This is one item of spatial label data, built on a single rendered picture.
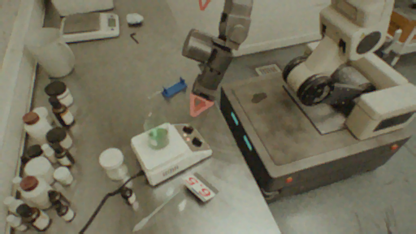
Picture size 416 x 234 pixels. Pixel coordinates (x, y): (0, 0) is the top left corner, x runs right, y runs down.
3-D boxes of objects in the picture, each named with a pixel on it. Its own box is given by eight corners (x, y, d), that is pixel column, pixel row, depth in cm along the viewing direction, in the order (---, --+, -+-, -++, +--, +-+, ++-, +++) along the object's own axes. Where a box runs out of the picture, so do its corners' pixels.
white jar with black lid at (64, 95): (50, 101, 94) (41, 86, 89) (69, 93, 97) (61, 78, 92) (57, 111, 91) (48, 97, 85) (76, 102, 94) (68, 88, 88)
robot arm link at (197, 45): (249, 28, 60) (236, 23, 68) (204, 7, 56) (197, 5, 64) (227, 75, 65) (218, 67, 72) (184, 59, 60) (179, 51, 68)
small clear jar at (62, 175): (72, 171, 75) (67, 164, 72) (75, 182, 73) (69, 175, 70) (58, 178, 74) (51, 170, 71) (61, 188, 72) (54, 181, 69)
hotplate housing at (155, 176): (191, 127, 86) (190, 111, 80) (212, 156, 79) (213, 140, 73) (127, 158, 78) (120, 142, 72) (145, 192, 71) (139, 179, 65)
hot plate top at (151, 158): (168, 123, 77) (168, 121, 76) (188, 151, 70) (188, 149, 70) (130, 140, 73) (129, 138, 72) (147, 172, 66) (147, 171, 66)
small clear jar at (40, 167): (35, 189, 72) (23, 178, 67) (37, 171, 75) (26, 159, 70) (58, 184, 73) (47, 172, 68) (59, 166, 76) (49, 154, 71)
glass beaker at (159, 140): (175, 147, 71) (171, 127, 64) (152, 155, 69) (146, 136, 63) (166, 129, 75) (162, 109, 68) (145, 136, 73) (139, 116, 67)
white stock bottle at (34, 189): (59, 203, 69) (41, 185, 62) (36, 214, 67) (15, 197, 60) (56, 186, 72) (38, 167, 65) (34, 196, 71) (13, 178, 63)
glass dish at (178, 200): (189, 194, 71) (189, 191, 69) (179, 212, 67) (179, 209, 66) (172, 186, 72) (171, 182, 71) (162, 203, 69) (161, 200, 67)
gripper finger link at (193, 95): (180, 114, 72) (193, 86, 67) (184, 103, 78) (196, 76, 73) (202, 124, 73) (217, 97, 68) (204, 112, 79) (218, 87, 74)
